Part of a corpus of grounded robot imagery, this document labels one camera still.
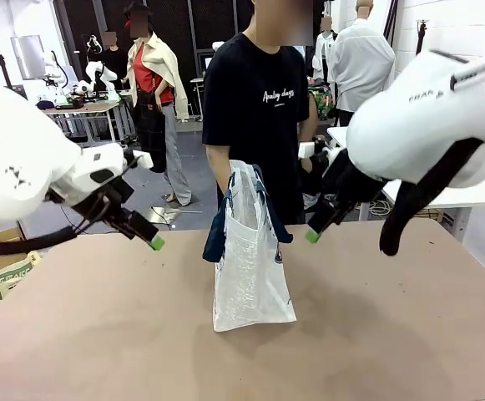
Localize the grey background work table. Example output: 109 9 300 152
41 99 138 145

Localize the green printed paper bag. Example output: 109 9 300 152
0 250 43 300

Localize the person's right forearm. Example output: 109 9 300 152
205 144 233 195

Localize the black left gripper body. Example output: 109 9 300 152
83 180 143 237

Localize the person's left forearm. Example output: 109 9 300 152
297 119 312 145

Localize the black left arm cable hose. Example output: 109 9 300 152
0 225 79 256

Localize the mannequin with cream jacket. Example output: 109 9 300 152
124 0 194 208

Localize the grey wall board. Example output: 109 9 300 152
10 35 46 80

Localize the background person in black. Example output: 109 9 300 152
101 31 129 91

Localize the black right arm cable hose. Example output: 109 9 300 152
378 138 485 256

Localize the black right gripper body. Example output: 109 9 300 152
315 148 389 222

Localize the person's right hand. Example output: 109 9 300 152
223 174 238 200

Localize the translucent white shopping bag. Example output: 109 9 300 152
202 160 298 333

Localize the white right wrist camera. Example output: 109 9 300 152
297 141 329 160

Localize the black tripod by board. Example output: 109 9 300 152
0 52 13 89

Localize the mannequin in white top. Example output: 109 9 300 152
311 6 337 84

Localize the figure in white shirt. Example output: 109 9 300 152
331 0 397 126

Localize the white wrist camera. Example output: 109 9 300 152
129 150 155 169
297 141 329 160

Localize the white side table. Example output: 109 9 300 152
326 124 485 222

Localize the floral patterned garment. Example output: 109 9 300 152
307 78 335 121

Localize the person in black t-shirt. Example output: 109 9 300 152
202 0 319 226

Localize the wooden crate under table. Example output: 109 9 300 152
408 207 444 221

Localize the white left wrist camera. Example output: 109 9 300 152
129 150 155 169

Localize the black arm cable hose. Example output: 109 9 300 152
378 138 485 256
0 225 79 256

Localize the shiny metal sheet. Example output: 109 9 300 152
149 204 204 226

